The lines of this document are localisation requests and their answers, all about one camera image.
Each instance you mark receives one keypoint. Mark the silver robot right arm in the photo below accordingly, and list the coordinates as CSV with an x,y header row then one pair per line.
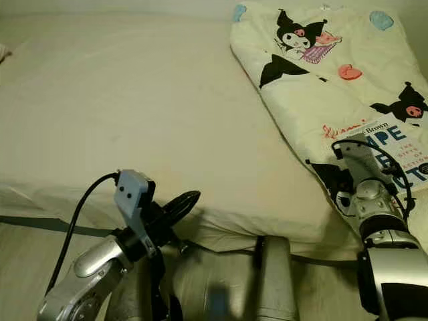
x,y
391,267

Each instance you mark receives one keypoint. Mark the cream cartoon print quilt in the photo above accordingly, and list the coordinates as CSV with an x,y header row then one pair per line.
x,y
321,100

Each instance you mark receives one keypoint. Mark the silver robot right leg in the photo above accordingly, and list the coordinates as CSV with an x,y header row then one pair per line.
x,y
277,287

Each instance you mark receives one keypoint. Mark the dark teal bed frame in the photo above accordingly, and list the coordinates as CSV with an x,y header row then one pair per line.
x,y
33,224

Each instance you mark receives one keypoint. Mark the white book with blue letters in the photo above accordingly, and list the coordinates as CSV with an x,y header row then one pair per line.
x,y
401,144

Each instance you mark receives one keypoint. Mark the silver robot left leg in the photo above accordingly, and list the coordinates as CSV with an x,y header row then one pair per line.
x,y
194,287

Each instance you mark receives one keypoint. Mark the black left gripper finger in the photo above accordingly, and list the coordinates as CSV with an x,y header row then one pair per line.
x,y
182,219
184,200

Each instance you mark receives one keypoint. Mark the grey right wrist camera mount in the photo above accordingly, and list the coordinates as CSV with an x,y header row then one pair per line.
x,y
364,167

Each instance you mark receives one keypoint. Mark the mattress with beige sheet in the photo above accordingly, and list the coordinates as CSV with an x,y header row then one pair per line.
x,y
127,114

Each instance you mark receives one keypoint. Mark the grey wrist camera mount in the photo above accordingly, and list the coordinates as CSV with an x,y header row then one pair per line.
x,y
132,197
364,167

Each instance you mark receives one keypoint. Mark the silver robot leg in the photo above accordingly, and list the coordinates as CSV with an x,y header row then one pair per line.
x,y
277,287
194,287

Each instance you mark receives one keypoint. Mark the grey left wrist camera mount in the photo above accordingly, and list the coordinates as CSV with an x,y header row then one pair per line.
x,y
132,197

